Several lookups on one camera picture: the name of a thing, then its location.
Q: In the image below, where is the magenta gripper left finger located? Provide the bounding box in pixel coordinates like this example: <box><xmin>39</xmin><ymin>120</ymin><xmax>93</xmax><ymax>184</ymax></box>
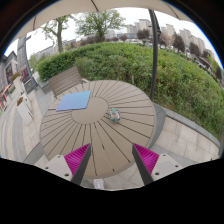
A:
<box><xmin>42</xmin><ymin>143</ymin><xmax>92</xmax><ymax>186</ymax></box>

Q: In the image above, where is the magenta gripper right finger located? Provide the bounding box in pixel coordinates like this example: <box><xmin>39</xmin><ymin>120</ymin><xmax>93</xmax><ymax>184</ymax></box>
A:
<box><xmin>131</xmin><ymin>143</ymin><xmax>184</xmax><ymax>186</ymax></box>

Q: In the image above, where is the blue mouse pad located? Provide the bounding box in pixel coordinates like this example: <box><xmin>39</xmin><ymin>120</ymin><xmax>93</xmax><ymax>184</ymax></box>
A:
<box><xmin>56</xmin><ymin>91</ymin><xmax>91</xmax><ymax>111</ymax></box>

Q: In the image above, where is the round slatted outdoor table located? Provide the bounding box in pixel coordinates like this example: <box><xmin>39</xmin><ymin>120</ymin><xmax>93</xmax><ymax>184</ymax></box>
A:
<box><xmin>40</xmin><ymin>80</ymin><xmax>156</xmax><ymax>178</ymax></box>

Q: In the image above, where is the white planter box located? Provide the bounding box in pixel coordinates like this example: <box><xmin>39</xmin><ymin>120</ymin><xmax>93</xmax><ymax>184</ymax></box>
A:
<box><xmin>17</xmin><ymin>97</ymin><xmax>33</xmax><ymax>125</ymax></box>

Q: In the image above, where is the slatted wooden bench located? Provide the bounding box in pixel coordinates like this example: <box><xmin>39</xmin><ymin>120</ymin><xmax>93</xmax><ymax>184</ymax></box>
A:
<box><xmin>48</xmin><ymin>66</ymin><xmax>87</xmax><ymax>98</ymax></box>

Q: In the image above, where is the green hedge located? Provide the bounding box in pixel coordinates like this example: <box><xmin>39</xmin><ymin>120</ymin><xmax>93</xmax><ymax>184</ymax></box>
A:
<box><xmin>37</xmin><ymin>43</ymin><xmax>224</xmax><ymax>137</ymax></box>

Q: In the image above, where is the dark parasol pole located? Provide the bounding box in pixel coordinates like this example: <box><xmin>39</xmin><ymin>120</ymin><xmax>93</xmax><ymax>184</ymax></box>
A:
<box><xmin>148</xmin><ymin>9</ymin><xmax>161</xmax><ymax>100</ymax></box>

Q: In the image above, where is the beige parasol canopy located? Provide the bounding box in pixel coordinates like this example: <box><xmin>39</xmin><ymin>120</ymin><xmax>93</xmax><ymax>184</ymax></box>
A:
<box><xmin>15</xmin><ymin>0</ymin><xmax>191</xmax><ymax>39</ymax></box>

